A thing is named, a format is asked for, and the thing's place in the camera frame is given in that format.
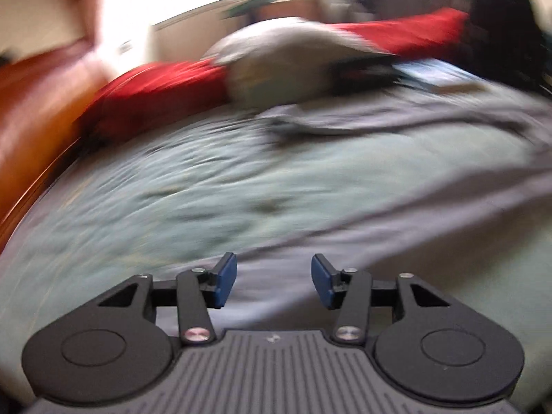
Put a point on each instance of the red quilt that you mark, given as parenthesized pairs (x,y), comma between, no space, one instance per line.
(164,90)

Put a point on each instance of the black backpack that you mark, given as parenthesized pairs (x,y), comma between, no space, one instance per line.
(504,30)

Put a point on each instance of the black pouch with red print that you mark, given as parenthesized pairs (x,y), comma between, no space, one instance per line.
(362,75)

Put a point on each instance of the thick paperback book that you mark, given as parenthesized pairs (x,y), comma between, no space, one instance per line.
(435,75)

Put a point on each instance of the wooden headboard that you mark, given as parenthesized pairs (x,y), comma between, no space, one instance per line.
(30,108)

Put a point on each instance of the grey pillow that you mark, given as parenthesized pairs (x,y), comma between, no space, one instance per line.
(280,60)

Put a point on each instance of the grey pants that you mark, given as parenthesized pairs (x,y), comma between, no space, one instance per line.
(388,246)

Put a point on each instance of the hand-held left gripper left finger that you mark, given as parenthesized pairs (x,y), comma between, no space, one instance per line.
(226,278)

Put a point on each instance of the green plaid blanket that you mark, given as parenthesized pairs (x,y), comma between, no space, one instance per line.
(151,198)

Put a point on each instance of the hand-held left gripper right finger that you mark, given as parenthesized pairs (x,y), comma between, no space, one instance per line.
(321,280)

